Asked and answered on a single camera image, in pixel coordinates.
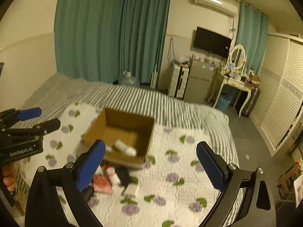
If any white bottle red cap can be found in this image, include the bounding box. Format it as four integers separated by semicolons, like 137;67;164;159
105;165;121;186

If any black multi-port charger block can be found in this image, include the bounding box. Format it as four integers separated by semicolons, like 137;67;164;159
115;166;132;187

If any white charger cube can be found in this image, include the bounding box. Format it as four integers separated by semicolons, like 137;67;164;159
124;184;140;198

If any white handheld device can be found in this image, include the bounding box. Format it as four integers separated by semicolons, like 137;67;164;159
115;140;137;157

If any person's left hand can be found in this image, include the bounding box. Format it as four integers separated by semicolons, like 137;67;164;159
2;162;15;192

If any grey checked bedsheet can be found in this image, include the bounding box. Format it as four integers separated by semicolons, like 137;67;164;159
15;73;238;163

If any white floral quilt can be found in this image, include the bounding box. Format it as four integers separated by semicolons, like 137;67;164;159
20;104;238;226

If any white louvered wardrobe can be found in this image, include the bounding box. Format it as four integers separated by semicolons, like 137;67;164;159
250;33;302;157

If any brown cardboard box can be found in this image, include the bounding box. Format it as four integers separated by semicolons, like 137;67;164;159
83;108;155;169

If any blue laundry basket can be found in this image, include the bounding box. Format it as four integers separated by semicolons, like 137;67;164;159
215;94;232;112

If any dark suitcase under desk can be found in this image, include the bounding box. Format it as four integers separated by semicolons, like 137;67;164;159
241;87;261;118

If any clear water jug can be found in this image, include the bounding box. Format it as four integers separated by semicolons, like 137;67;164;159
118;71;140;87

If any teal curtain left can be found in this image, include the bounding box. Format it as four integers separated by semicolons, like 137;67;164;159
54;0;170;83

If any teal curtain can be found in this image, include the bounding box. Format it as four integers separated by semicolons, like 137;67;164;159
236;1;269;75
54;0;170;83

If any white vanity desk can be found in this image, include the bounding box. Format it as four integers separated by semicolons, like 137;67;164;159
208;71;253;117

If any white floor mop pole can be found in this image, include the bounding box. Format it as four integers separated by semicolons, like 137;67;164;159
150;33;163;89

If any grey mini fridge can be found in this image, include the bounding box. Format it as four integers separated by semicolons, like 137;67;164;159
183;61;214;103

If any oval vanity mirror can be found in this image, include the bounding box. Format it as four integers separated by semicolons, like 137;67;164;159
226;45;247;71

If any white suitcase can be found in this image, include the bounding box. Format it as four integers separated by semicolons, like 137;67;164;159
167;64;190;99

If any teal curtain right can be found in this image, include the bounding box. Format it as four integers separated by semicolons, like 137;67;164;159
236;1;269;75

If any white air conditioner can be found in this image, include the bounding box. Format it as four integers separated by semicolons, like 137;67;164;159
193;0;238;17

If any black wall television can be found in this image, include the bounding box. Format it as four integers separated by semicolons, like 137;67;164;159
193;27;232;58

